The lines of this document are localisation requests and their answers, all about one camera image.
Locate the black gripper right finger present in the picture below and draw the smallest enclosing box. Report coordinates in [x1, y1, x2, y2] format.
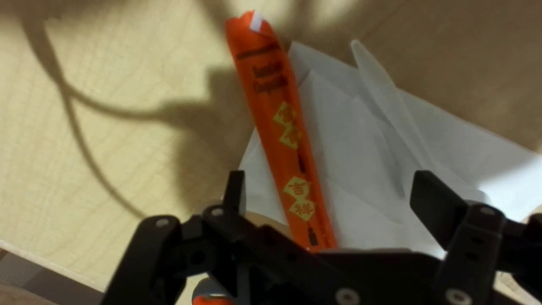
[410, 169, 542, 305]

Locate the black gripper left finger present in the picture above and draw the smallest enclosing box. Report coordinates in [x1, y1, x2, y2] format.
[100, 169, 363, 305]

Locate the white paper napkin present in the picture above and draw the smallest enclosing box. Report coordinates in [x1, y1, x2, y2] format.
[236, 39, 542, 257]

